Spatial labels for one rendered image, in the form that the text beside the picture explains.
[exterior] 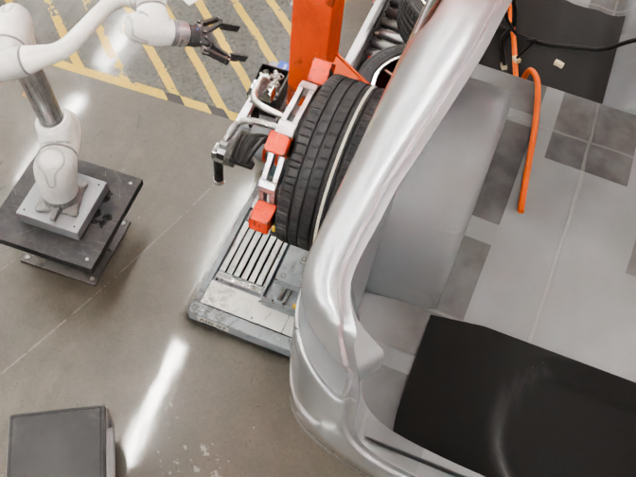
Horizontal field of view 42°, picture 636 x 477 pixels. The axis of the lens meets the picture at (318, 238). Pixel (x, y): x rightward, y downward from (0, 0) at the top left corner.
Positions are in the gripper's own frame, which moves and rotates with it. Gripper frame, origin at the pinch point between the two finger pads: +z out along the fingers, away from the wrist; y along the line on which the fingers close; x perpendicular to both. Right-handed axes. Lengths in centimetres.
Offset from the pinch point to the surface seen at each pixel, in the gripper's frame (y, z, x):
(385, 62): -35, 100, -36
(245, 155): 37.5, 0.4, -15.5
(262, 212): 56, 6, -24
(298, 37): -13.8, 31.4, -6.7
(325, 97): 29.4, 21.0, 11.0
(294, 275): 55, 48, -78
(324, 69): 11.6, 29.1, 5.1
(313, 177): 56, 14, 1
